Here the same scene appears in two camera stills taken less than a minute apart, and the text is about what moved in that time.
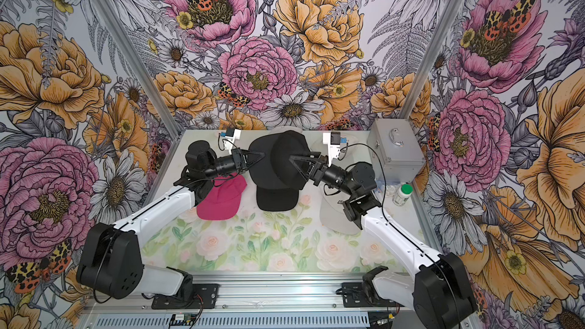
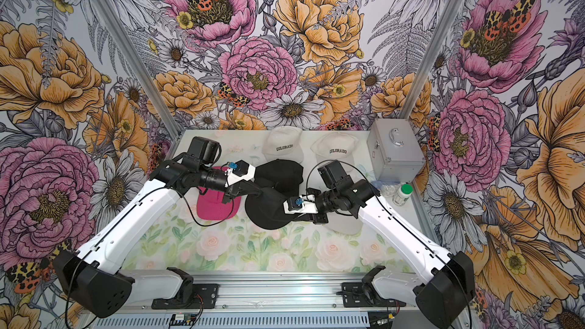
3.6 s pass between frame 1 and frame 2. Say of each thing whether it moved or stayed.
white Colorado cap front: stayed
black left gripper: moved
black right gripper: moved
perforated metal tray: stayed
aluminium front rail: stayed
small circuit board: stayed
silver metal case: stayed
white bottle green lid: stayed
